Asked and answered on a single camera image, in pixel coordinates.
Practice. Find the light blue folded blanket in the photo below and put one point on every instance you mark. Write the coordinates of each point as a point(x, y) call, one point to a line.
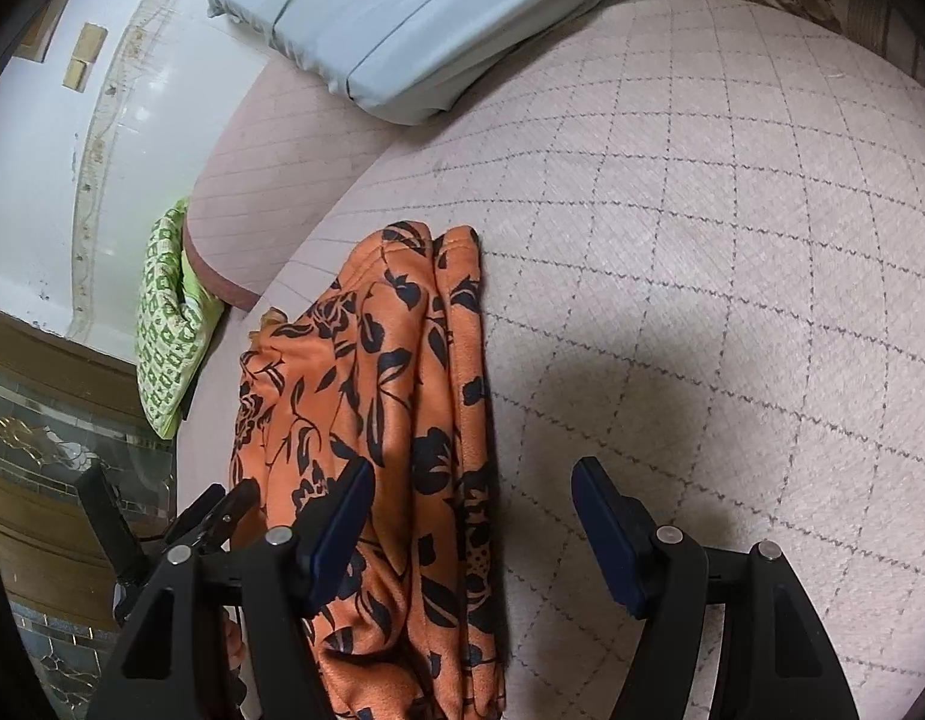
point(402, 15)

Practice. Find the green checkered pillow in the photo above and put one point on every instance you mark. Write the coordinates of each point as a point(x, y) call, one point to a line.
point(166, 345)

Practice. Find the quilted beige bed pad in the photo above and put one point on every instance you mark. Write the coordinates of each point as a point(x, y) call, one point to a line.
point(695, 277)

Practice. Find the person's left hand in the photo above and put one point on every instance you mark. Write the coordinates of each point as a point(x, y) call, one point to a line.
point(234, 649)

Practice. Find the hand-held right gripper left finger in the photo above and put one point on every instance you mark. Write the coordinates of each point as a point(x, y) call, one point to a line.
point(342, 532)

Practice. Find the orange black floral garment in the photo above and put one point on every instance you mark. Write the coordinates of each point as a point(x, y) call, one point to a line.
point(402, 390)

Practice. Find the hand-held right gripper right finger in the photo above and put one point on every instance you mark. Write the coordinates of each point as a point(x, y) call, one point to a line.
point(605, 540)

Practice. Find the dark wooden glass-panel furniture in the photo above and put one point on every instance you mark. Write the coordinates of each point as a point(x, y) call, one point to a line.
point(50, 450)

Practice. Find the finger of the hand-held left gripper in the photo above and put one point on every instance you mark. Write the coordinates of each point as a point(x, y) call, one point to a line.
point(211, 514)
point(110, 525)

